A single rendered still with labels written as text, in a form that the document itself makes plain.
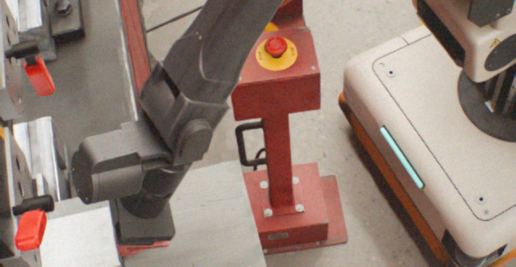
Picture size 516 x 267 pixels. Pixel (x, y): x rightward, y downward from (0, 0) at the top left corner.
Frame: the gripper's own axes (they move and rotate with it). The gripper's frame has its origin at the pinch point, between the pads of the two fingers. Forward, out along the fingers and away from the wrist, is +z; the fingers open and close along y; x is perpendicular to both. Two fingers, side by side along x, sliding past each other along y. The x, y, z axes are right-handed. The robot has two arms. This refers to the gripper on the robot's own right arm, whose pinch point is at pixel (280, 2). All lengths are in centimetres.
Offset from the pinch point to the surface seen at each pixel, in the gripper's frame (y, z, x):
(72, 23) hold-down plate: 37.3, -1.3, 5.8
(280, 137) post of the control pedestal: -5.9, 34.0, 8.4
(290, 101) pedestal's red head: -1.4, 9.4, 15.2
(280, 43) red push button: 1.6, -0.5, 9.9
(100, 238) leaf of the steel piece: 34, -13, 50
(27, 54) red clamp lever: 42, -35, 37
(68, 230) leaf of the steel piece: 38, -12, 48
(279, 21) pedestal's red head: -2.2, 9.6, -3.1
